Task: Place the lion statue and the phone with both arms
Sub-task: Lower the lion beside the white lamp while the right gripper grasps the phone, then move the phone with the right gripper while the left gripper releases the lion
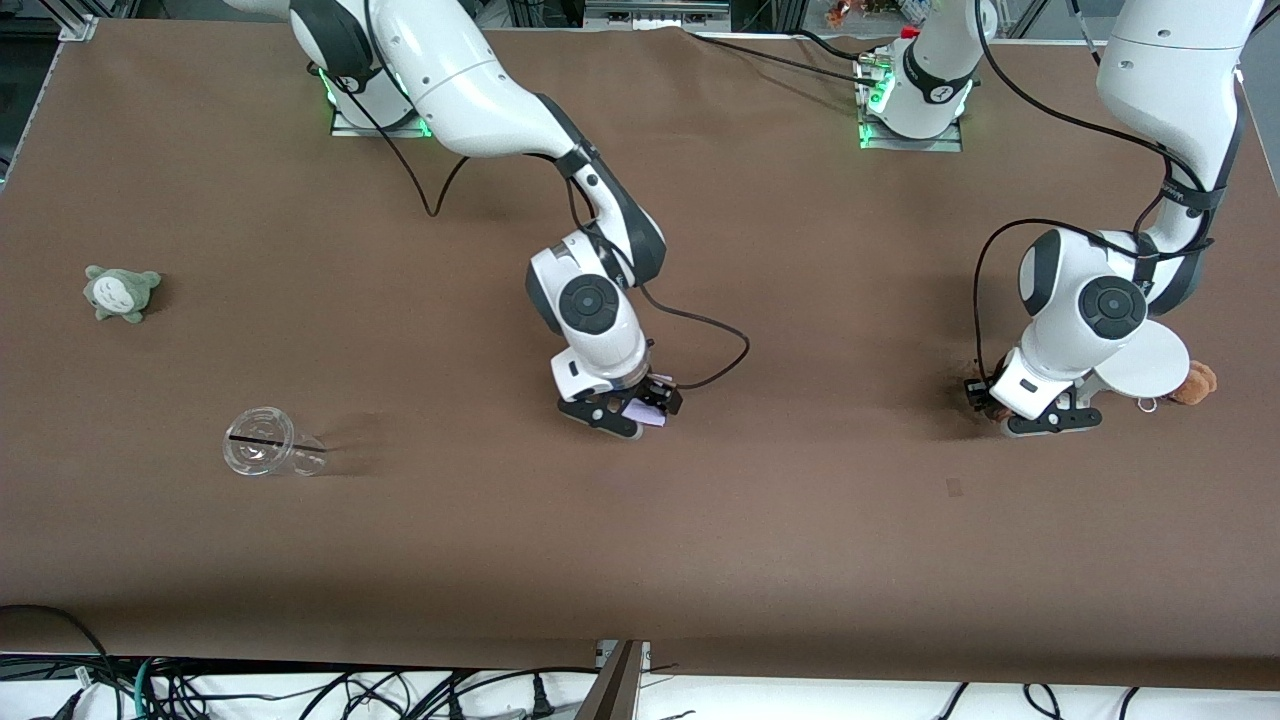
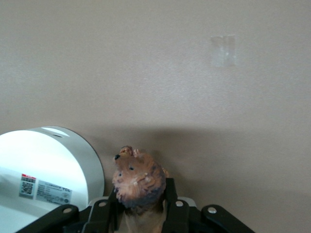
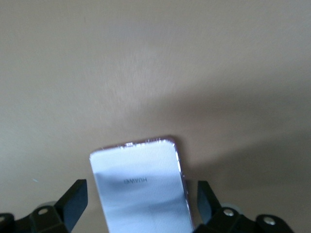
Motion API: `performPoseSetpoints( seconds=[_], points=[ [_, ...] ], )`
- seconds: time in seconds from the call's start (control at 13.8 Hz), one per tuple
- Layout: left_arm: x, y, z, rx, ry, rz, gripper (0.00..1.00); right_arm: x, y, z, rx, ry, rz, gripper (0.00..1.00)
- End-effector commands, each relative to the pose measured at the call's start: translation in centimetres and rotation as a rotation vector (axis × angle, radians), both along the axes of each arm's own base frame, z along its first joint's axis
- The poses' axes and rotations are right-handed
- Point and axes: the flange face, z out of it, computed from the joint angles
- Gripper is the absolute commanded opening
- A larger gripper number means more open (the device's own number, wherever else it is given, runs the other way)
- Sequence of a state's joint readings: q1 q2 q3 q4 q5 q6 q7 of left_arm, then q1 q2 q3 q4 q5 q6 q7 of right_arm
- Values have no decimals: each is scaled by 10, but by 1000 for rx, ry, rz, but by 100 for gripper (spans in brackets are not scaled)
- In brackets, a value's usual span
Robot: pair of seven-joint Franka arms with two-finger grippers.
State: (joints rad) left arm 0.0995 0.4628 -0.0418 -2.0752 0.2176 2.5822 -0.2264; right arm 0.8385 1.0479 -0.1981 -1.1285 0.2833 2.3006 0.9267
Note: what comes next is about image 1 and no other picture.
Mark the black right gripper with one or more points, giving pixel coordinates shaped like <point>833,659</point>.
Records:
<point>661,388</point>

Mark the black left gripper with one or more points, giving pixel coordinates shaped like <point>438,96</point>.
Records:
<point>975,393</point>

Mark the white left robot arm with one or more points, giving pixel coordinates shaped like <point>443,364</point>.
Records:
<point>1080,310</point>

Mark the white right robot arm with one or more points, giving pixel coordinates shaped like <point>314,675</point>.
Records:
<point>470,90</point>

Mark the white round stand lamp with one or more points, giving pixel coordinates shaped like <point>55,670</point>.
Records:
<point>1150,365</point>

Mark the brown table cover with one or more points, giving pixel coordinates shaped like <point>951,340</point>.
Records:
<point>500,550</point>

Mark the clear plastic cup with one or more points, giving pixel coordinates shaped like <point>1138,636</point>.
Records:
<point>262,445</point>

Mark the black drinking straw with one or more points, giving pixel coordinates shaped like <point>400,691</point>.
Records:
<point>255,438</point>

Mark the small orange toy figure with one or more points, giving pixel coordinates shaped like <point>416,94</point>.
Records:
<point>836,14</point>

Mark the grey plush toy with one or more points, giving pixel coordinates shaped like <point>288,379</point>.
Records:
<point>122,293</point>

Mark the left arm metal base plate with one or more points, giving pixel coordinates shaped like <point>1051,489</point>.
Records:
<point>950,145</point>

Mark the grey metal post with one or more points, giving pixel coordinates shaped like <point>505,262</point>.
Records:
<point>618,690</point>

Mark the grey metal rail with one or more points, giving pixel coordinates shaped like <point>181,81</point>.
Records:
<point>655,12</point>

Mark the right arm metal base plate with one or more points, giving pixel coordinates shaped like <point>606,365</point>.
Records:
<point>345,128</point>

